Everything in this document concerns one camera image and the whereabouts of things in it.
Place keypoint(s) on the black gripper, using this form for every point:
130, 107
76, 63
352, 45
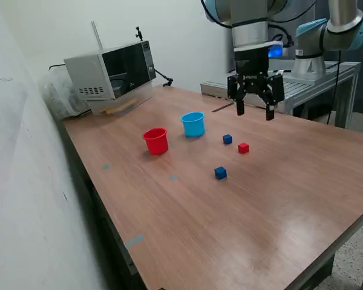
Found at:
251, 63

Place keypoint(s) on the red cube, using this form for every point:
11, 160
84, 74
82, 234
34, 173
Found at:
243, 148

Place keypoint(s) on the blue cube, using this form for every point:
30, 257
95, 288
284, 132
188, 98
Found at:
227, 139
220, 172

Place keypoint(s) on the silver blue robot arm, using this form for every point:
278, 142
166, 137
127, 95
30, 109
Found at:
249, 33

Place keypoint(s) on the white warning tag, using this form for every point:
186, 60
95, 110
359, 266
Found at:
280, 72

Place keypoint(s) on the metal robot mounting plate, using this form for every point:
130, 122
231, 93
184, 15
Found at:
308, 80

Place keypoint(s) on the blue plastic cup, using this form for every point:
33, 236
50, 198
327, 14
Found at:
193, 127

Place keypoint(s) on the red plastic cup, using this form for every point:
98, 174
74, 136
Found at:
155, 145

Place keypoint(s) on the blue-grey tape patch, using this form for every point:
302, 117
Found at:
105, 166
173, 177

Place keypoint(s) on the light wooden sticks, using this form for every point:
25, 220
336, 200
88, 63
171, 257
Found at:
121, 106

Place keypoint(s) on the silver microwave oven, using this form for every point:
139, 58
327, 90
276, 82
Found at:
87, 69

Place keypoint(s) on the white thin rod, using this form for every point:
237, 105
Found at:
96, 34

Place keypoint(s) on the long blue-grey tape strip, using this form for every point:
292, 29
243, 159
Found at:
134, 241

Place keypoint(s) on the crumpled clear plastic bag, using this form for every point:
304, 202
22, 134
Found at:
57, 96

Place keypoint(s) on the wrist camera with white bracket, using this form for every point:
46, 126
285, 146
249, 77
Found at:
275, 51

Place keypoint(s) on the black camera mount stud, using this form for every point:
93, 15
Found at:
139, 33

